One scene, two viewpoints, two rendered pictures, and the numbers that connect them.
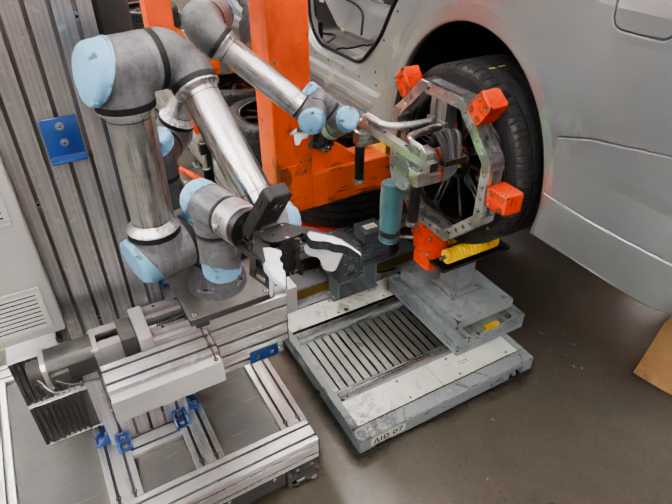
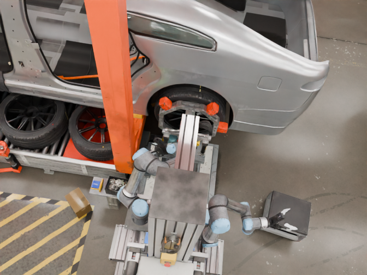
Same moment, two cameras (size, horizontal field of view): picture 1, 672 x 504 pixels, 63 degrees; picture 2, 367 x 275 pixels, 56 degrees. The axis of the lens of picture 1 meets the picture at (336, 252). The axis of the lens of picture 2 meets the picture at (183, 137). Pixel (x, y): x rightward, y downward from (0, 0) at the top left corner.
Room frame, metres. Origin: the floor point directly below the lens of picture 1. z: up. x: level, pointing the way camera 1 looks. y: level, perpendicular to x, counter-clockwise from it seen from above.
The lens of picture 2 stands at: (0.97, 1.18, 3.48)
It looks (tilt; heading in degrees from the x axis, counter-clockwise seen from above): 59 degrees down; 298
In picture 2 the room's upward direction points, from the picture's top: 10 degrees clockwise
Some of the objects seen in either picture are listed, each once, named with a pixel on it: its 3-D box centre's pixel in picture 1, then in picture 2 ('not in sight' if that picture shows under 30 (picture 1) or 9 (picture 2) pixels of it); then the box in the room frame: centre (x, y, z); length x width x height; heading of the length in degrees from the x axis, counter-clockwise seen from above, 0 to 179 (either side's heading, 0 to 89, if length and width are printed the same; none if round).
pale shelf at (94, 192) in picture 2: not in sight; (114, 189); (2.00, 0.42, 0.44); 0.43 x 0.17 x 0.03; 29
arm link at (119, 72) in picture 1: (141, 169); (213, 228); (1.04, 0.41, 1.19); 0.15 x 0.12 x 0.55; 134
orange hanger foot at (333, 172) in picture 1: (357, 151); (133, 126); (2.21, -0.09, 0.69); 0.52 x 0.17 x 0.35; 119
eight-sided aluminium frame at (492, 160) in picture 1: (440, 161); (188, 122); (1.79, -0.37, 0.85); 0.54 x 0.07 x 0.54; 29
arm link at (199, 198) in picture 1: (211, 207); (252, 223); (0.85, 0.22, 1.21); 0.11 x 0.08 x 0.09; 44
